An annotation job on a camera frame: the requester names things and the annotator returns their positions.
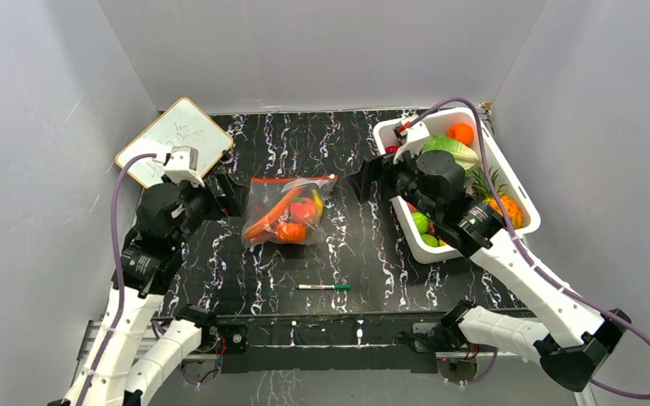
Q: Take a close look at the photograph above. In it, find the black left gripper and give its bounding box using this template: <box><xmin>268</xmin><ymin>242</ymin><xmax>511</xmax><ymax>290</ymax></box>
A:
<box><xmin>164</xmin><ymin>171</ymin><xmax>249</xmax><ymax>249</ymax></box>

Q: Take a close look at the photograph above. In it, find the orange papaya slice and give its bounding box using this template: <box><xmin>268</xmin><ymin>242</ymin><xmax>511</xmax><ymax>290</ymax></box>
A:
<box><xmin>242</xmin><ymin>186</ymin><xmax>302</xmax><ymax>240</ymax></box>

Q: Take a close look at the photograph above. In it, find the clear zip bag orange zipper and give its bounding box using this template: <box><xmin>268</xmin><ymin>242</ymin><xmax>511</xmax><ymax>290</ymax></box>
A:
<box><xmin>240</xmin><ymin>174</ymin><xmax>338</xmax><ymax>247</ymax></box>

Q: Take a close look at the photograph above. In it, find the yellow banana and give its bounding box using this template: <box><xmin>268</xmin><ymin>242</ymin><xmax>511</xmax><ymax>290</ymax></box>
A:
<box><xmin>311</xmin><ymin>189</ymin><xmax>323</xmax><ymax>219</ymax></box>

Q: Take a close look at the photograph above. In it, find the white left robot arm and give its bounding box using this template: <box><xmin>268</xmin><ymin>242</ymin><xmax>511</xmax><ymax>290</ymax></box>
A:
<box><xmin>55</xmin><ymin>173</ymin><xmax>247</xmax><ymax>405</ymax></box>

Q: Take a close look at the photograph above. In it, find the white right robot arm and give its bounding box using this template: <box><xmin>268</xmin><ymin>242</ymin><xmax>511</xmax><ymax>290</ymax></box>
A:
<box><xmin>346</xmin><ymin>151</ymin><xmax>625</xmax><ymax>392</ymax></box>

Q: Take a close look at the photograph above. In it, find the white plastic bin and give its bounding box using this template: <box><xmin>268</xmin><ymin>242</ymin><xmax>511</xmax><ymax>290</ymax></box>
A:
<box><xmin>372</xmin><ymin>107</ymin><xmax>541</xmax><ymax>264</ymax></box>

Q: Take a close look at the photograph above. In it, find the green lettuce leaf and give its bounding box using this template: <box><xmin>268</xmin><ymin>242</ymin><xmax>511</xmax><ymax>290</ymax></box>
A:
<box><xmin>421</xmin><ymin>134</ymin><xmax>480</xmax><ymax>171</ymax></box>

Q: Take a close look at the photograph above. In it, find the orange fruit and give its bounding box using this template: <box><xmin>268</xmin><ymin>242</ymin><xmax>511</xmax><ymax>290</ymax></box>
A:
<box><xmin>447</xmin><ymin>122</ymin><xmax>475</xmax><ymax>146</ymax></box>

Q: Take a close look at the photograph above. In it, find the pineapple toy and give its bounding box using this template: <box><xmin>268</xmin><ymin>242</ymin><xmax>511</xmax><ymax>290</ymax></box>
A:
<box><xmin>470</xmin><ymin>166</ymin><xmax>525</xmax><ymax>229</ymax></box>

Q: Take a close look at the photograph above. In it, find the green capped marker pen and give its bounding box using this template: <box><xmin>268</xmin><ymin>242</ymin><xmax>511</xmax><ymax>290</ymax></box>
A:
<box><xmin>296</xmin><ymin>283</ymin><xmax>351</xmax><ymax>292</ymax></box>

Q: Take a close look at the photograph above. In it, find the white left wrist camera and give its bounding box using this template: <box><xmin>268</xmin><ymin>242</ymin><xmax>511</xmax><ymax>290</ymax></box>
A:
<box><xmin>163</xmin><ymin>146</ymin><xmax>204</xmax><ymax>187</ymax></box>

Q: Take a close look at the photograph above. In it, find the small whiteboard yellow frame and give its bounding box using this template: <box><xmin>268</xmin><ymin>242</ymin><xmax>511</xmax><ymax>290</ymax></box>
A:
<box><xmin>115</xmin><ymin>97</ymin><xmax>234</xmax><ymax>176</ymax></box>

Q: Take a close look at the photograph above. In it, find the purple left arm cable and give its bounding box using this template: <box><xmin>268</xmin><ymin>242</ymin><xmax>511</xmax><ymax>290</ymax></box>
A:
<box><xmin>72</xmin><ymin>152</ymin><xmax>161</xmax><ymax>406</ymax></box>

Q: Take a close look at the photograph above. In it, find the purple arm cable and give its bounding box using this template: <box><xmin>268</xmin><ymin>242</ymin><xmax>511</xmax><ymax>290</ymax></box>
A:
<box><xmin>398</xmin><ymin>97</ymin><xmax>650</xmax><ymax>401</ymax></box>
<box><xmin>72</xmin><ymin>152</ymin><xmax>161</xmax><ymax>406</ymax></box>

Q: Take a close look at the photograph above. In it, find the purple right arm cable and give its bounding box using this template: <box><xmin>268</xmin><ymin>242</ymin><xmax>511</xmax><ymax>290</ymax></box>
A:
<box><xmin>398</xmin><ymin>97</ymin><xmax>650</xmax><ymax>401</ymax></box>

